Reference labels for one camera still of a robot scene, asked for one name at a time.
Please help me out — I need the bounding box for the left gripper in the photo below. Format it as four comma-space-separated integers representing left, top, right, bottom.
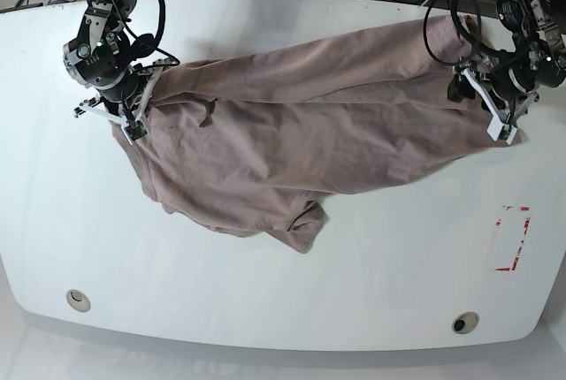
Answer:
447, 56, 539, 126

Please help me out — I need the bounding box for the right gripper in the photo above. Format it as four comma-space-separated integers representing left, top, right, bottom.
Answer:
73, 57, 180, 131

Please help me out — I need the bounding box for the mauve t-shirt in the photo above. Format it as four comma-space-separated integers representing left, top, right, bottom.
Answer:
112, 16, 496, 253

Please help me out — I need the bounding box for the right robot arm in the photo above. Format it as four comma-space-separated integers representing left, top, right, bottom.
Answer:
63, 0, 180, 141

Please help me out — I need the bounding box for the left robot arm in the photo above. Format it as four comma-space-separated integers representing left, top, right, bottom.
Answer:
432, 0, 565, 140

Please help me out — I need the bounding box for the red tape rectangle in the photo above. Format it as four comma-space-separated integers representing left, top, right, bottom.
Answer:
491, 206, 532, 272

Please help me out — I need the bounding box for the left table grommet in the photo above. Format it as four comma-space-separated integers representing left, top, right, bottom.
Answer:
65, 290, 91, 313

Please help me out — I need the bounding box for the table grommet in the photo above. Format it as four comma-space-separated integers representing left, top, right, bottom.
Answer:
452, 312, 479, 335
65, 290, 91, 313

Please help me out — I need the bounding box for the right table grommet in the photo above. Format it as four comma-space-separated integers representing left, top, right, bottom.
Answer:
452, 312, 479, 335

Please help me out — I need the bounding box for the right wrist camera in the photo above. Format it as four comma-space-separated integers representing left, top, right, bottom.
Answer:
122, 120, 148, 144

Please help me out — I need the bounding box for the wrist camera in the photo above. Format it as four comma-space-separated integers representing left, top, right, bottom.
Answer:
486, 118, 518, 145
122, 120, 148, 144

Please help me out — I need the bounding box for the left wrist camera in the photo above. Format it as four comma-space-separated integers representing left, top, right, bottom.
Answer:
486, 118, 518, 145

